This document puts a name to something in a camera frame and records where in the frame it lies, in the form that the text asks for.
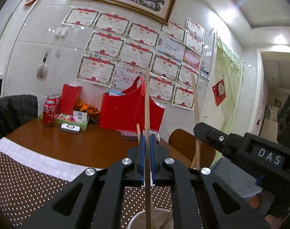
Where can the wall of award certificates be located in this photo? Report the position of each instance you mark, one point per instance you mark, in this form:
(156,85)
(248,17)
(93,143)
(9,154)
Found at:
(104,43)

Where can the pale green curtain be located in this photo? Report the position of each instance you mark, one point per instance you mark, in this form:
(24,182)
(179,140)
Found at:
(228,71)

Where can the hanging scrub brush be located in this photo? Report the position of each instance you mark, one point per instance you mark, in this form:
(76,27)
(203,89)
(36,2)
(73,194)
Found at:
(42,71)

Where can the person's right hand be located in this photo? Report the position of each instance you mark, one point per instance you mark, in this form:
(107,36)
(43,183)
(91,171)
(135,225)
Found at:
(255,201)

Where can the orange snack bag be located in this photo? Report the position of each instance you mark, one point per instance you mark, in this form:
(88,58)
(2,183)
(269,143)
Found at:
(86,107)

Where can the wooden chair back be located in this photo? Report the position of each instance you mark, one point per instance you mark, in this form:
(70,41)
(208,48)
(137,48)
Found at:
(183,143)

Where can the small photo stickers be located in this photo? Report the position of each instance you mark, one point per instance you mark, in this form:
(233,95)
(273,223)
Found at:
(205,72)

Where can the green tray box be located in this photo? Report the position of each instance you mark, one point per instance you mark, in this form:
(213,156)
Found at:
(78,119)

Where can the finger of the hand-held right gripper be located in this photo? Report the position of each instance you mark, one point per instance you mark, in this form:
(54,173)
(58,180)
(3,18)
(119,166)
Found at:
(211,137)

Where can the grey cloth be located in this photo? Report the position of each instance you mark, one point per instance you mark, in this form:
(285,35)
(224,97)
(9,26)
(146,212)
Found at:
(230,176)

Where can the long wooden chopstick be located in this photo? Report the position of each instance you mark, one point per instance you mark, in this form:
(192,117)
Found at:
(147,100)
(194,159)
(195,100)
(166,219)

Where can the black jacket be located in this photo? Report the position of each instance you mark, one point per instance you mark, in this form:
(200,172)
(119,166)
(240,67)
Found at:
(14,114)

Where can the brown polka dot tablecloth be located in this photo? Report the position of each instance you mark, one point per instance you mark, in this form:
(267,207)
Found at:
(28,183)

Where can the white light switch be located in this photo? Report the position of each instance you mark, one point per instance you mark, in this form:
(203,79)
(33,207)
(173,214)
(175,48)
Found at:
(61,32)

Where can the red heart card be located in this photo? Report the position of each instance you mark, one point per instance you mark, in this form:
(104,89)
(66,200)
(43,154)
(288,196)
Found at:
(220,91)

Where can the clear plastic packet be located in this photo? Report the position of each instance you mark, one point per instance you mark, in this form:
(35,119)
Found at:
(129,133)

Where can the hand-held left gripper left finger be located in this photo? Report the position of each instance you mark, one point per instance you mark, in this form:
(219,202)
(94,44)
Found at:
(142,157)

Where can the white tin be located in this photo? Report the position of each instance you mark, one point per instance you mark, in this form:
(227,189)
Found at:
(70,128)

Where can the red cola can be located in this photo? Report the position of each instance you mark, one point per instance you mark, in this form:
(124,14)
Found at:
(52,99)
(49,114)
(58,102)

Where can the white door frame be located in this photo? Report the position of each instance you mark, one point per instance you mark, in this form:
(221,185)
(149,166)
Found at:
(260,88)

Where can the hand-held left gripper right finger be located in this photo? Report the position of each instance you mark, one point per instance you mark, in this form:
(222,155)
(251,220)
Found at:
(152,162)

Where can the red gift box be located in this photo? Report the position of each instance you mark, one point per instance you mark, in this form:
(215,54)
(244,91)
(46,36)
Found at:
(70,99)

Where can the pink cup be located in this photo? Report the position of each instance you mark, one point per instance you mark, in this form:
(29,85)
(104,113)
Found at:
(135,221)

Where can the red gift bag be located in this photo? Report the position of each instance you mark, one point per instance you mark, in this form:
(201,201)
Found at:
(126,112)

